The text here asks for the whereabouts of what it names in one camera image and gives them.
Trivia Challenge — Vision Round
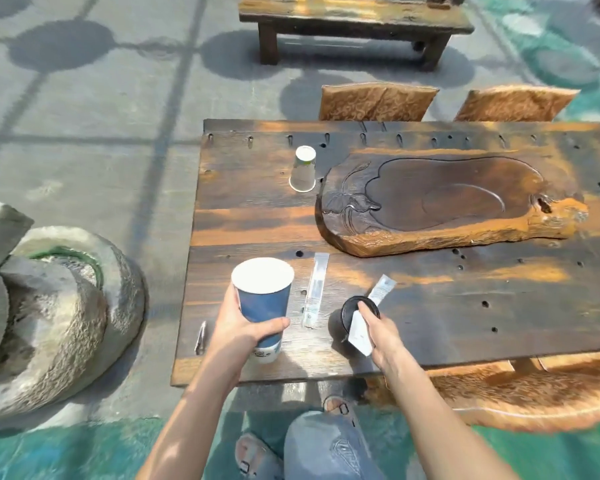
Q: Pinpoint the person's left hand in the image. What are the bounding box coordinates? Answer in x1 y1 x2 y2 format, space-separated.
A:
207 284 291 381

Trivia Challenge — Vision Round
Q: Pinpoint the person's right hand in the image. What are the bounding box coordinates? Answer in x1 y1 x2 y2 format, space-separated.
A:
356 301 407 377

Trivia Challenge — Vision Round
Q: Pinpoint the white sachet packet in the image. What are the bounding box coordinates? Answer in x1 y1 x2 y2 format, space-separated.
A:
348 275 397 356

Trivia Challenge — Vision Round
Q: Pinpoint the blue paper cup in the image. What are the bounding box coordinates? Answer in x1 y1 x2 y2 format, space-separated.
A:
231 258 295 364

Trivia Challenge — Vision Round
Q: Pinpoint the person's right forearm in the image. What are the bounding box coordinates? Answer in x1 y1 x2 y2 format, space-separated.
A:
380 357 522 480

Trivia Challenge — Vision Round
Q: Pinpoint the person's left forearm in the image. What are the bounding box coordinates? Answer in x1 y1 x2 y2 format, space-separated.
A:
136 355 244 480

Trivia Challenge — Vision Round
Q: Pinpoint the black cup lid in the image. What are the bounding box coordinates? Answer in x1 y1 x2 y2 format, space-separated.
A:
328 296 382 346

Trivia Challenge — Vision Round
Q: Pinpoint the clear wrapped straw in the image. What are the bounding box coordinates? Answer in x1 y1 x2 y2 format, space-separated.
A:
301 253 330 329

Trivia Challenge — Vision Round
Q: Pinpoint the person's right sandal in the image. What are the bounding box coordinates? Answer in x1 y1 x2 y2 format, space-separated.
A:
323 396 362 426

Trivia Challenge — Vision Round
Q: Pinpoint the person's sandal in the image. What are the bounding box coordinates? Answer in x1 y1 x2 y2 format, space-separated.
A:
323 396 362 426
235 433 285 480

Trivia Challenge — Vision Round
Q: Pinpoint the person's left sandal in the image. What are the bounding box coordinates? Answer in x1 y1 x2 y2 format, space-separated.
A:
235 433 285 480

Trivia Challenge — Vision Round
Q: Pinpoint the person's blue jeans leg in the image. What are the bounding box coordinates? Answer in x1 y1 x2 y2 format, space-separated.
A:
283 411 388 480

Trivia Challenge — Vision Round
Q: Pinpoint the carved wooden tea tray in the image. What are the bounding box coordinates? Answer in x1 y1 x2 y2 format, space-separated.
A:
315 150 590 258

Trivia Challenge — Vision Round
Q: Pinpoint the upturned white paper cup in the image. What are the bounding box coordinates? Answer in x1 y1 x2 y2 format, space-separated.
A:
288 145 317 193

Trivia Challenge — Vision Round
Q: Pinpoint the burl wood stool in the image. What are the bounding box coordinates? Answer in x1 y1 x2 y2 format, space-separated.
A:
365 351 600 434

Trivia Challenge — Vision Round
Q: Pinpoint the round stone millstone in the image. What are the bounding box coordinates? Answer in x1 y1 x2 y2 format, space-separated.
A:
0 226 147 421

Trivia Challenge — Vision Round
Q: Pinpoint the burl wood chair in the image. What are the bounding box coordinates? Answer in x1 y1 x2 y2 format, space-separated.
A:
454 85 581 122
319 83 440 122

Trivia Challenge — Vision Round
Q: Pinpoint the dark wooden bench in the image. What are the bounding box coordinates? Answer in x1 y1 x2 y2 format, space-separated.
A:
238 0 476 72

